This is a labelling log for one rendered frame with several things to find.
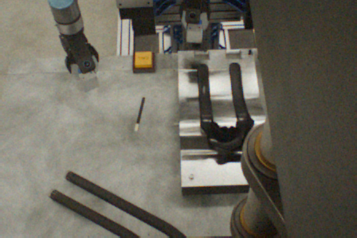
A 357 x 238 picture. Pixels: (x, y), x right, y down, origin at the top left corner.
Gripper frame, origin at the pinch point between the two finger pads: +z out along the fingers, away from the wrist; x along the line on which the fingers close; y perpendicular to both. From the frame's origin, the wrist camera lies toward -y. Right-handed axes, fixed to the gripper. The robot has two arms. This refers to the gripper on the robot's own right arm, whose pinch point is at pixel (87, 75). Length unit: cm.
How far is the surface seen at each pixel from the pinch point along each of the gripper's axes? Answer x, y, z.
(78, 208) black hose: 19.3, -35.9, 10.2
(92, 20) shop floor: -34, 121, 95
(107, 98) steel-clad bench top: -4.6, -0.4, 15.1
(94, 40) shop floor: -28, 105, 95
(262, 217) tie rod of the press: -8, -78, -42
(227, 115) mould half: -31.7, -33.8, 2.3
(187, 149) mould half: -16.9, -35.3, 8.1
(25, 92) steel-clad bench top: 20.0, 16.5, 15.1
